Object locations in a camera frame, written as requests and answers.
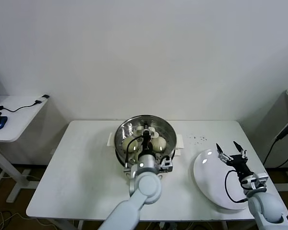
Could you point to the white side desk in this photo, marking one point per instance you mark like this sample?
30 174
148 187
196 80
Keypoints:
16 124

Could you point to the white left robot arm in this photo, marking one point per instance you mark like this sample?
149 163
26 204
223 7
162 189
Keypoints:
144 187

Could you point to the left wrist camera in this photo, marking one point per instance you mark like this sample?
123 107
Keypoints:
166 164

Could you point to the white power strip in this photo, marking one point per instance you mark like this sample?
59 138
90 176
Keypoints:
168 225

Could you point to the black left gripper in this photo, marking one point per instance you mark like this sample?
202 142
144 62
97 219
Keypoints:
147 146

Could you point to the stainless steel steamer basket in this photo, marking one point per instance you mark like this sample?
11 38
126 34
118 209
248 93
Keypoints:
171 134

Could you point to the white round plate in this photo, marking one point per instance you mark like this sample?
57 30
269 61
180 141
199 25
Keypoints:
208 177

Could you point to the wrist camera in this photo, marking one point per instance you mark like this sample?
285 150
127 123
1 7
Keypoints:
166 164
260 180

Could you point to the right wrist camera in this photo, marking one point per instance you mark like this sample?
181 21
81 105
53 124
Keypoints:
260 180

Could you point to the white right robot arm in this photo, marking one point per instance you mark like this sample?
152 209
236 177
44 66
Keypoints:
266 208

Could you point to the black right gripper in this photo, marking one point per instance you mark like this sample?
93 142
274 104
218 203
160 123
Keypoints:
240 164

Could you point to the glass pot lid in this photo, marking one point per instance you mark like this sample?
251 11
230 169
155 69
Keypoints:
156 134

